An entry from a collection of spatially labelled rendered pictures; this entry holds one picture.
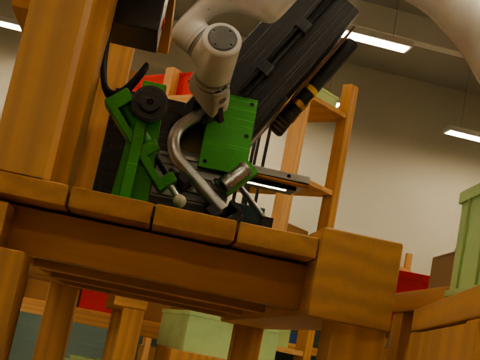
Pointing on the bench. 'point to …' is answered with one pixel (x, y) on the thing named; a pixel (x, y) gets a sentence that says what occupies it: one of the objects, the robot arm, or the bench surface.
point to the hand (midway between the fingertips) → (203, 111)
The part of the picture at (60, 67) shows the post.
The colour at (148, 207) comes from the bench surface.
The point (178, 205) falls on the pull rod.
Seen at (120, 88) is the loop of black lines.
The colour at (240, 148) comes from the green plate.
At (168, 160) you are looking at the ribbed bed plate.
